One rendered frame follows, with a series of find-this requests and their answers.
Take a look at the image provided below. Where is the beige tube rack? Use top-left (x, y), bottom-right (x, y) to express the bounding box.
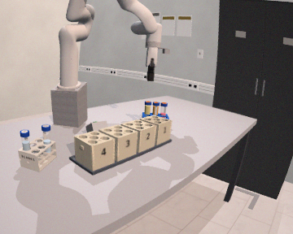
top-left (18, 138), bottom-right (57, 172)

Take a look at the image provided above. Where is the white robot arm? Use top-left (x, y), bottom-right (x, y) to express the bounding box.
top-left (58, 0), bottom-right (162, 90)

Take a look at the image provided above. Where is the beige bucket adapter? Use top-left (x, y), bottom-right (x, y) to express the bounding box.
top-left (120, 119), bottom-right (157, 153)
top-left (74, 131), bottom-right (115, 171)
top-left (140, 115), bottom-right (172, 145)
top-left (98, 124), bottom-right (138, 162)

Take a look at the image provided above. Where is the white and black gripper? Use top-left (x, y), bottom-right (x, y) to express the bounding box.
top-left (145, 46), bottom-right (160, 81)

